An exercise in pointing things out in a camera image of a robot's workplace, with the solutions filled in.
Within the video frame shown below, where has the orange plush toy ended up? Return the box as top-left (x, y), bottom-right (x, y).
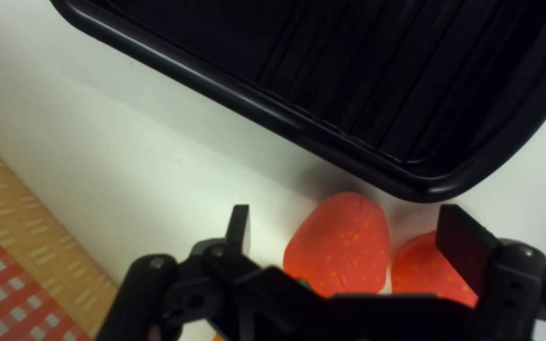
top-left (389, 228), bottom-right (480, 310)

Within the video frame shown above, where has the red toy fruit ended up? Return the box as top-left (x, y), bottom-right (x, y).
top-left (281, 189), bottom-right (393, 298)

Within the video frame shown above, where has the checkered orange cloth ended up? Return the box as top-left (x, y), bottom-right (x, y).
top-left (0, 124), bottom-right (120, 341)

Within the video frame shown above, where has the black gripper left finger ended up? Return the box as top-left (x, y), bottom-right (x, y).
top-left (224, 202), bottom-right (253, 257)

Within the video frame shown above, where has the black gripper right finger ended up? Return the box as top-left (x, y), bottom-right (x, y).
top-left (435, 202), bottom-right (503, 295)

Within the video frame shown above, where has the black ribbed plastic tray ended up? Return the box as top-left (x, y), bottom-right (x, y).
top-left (52, 0), bottom-right (546, 204)

